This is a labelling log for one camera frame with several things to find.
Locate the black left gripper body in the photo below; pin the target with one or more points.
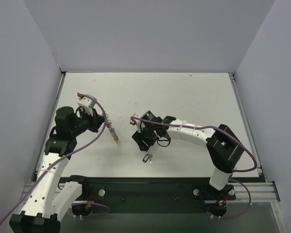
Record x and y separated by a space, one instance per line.
98 120

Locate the aluminium front rail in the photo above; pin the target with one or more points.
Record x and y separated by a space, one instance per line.
179 188

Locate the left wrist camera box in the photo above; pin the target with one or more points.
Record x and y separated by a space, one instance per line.
87 103

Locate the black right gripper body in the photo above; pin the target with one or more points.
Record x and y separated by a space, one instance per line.
144 138

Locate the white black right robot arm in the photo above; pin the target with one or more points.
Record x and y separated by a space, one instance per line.
221 142

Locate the steel key organiser ring disc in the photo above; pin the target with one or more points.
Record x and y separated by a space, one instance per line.
112 129

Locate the key with black tag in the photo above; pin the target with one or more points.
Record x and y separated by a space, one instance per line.
147 158

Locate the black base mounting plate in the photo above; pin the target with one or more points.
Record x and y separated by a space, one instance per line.
86 206

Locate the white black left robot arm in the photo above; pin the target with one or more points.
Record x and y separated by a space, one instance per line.
44 210

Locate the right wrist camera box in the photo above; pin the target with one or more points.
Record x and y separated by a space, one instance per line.
135 121

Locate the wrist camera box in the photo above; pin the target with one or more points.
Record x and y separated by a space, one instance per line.
87 103
135 121

